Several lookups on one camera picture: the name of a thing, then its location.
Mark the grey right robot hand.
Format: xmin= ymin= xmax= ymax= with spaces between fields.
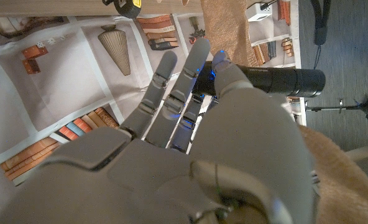
xmin=0 ymin=37 xmax=323 ymax=224

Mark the printed bookshelf backdrop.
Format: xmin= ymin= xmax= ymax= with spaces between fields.
xmin=0 ymin=0 xmax=308 ymax=187

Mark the yellow measuring tape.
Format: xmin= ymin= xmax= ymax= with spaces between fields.
xmin=101 ymin=0 xmax=142 ymax=19

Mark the black power box cable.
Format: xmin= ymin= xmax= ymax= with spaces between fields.
xmin=255 ymin=0 xmax=280 ymax=11

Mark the white power box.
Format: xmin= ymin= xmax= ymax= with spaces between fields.
xmin=245 ymin=1 xmax=277 ymax=22

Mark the black flashlight with lanyard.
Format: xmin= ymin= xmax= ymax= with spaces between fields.
xmin=191 ymin=0 xmax=333 ymax=98

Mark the beige stocking cloth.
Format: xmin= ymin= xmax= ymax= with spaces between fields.
xmin=180 ymin=0 xmax=368 ymax=224

